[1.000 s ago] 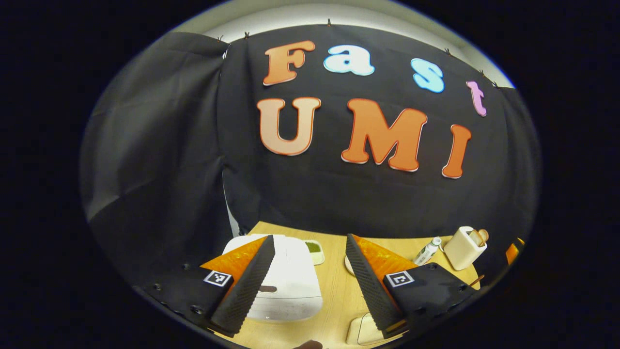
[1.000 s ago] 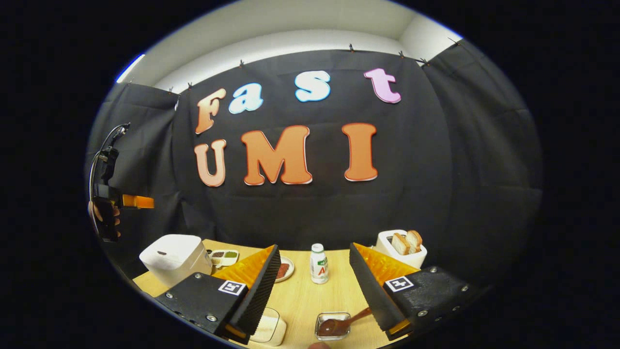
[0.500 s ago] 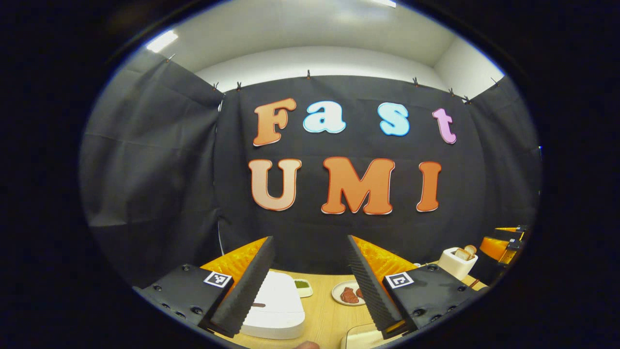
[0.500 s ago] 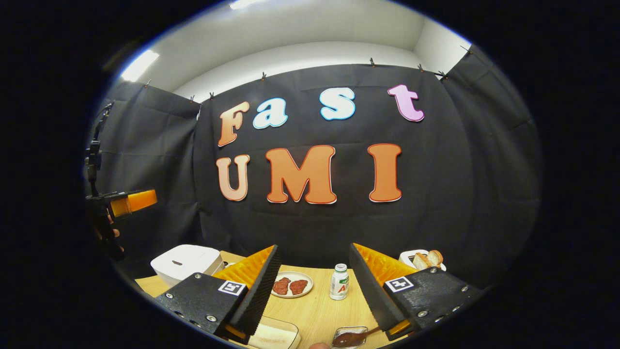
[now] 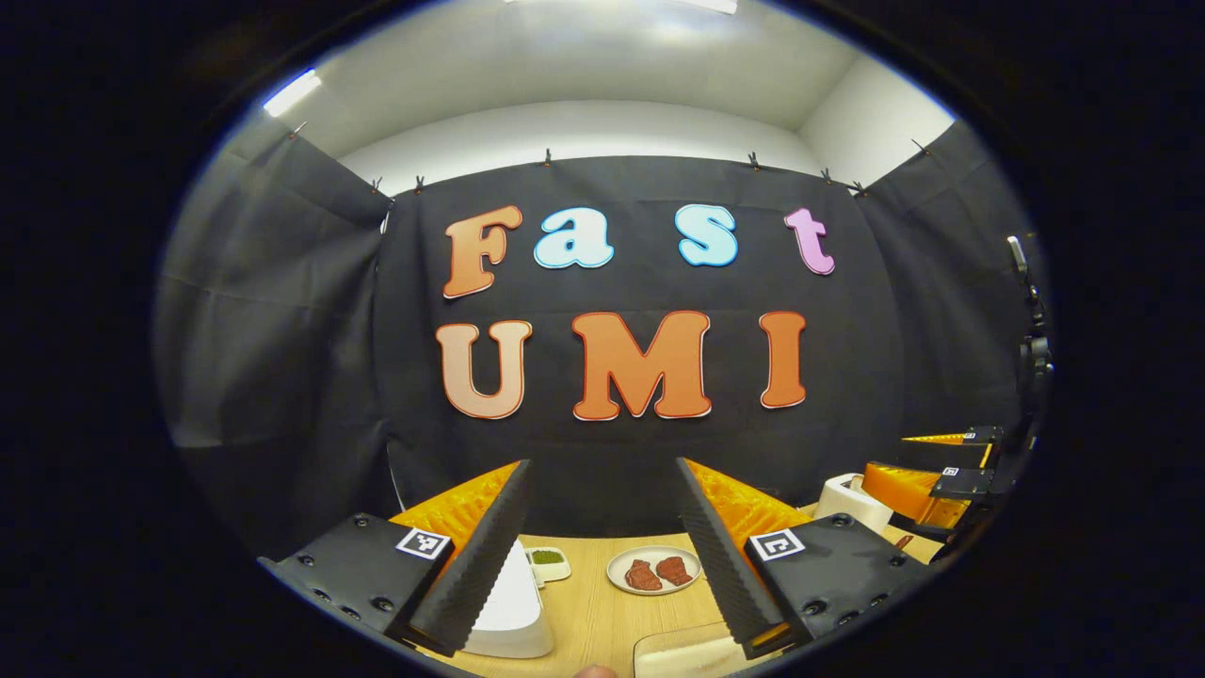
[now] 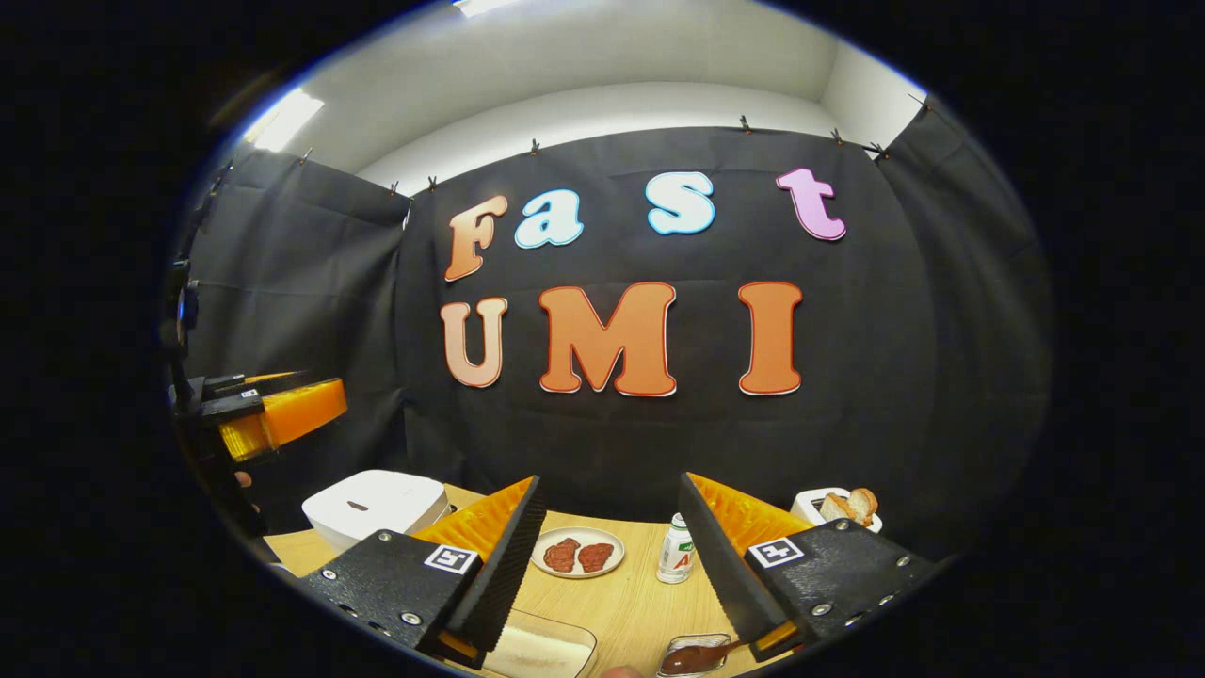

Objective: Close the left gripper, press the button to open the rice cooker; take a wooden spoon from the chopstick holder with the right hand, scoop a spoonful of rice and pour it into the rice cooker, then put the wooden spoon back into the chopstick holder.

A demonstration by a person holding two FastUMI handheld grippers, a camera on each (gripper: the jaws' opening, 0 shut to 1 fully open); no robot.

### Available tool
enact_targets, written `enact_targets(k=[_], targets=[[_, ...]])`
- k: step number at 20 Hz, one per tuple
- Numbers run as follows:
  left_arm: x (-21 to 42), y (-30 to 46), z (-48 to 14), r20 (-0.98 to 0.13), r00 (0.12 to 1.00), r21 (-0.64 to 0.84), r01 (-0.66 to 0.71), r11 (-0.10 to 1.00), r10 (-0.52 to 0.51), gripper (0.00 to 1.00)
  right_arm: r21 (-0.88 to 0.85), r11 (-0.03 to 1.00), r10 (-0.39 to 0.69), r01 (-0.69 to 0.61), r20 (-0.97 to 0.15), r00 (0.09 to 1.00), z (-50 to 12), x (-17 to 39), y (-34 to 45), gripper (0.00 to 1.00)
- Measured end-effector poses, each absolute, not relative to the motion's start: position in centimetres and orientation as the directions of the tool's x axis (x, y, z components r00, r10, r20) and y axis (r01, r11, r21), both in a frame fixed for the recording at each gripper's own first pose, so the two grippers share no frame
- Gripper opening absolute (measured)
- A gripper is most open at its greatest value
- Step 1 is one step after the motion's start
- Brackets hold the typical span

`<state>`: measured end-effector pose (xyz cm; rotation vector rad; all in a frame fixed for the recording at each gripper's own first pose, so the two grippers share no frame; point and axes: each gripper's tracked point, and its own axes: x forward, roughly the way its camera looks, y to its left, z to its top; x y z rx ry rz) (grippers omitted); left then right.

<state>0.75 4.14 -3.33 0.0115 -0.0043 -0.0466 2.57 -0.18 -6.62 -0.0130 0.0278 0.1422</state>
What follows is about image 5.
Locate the white toaster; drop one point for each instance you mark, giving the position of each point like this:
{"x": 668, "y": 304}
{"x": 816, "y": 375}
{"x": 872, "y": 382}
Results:
{"x": 847, "y": 504}

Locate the white ceiling light panel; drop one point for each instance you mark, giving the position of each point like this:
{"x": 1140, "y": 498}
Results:
{"x": 292, "y": 93}
{"x": 715, "y": 6}

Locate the black backdrop cloth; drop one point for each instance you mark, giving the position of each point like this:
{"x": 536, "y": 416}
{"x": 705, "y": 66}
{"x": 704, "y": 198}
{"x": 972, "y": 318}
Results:
{"x": 612, "y": 461}

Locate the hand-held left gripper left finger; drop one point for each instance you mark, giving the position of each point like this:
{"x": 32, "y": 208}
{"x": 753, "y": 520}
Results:
{"x": 485, "y": 565}

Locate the round white plate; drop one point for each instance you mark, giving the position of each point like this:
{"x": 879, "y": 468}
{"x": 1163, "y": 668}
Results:
{"x": 659, "y": 551}

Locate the white rice cooker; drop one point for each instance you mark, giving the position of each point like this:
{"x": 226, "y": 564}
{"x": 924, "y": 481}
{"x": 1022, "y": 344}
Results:
{"x": 513, "y": 603}

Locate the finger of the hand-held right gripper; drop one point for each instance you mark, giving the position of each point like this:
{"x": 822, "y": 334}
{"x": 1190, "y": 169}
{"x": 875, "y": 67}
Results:
{"x": 951, "y": 454}
{"x": 960, "y": 483}

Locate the white divided condiment dish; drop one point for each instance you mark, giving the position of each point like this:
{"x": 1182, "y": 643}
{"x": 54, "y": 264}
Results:
{"x": 555, "y": 573}

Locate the beige tray of rice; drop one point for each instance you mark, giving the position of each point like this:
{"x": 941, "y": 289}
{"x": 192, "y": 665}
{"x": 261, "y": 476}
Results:
{"x": 687, "y": 654}

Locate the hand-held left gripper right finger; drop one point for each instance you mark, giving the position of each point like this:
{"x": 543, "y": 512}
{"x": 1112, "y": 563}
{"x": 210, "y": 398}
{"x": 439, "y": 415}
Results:
{"x": 725, "y": 565}

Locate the red meat piece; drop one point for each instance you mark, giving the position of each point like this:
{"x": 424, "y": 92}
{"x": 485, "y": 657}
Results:
{"x": 674, "y": 571}
{"x": 642, "y": 576}

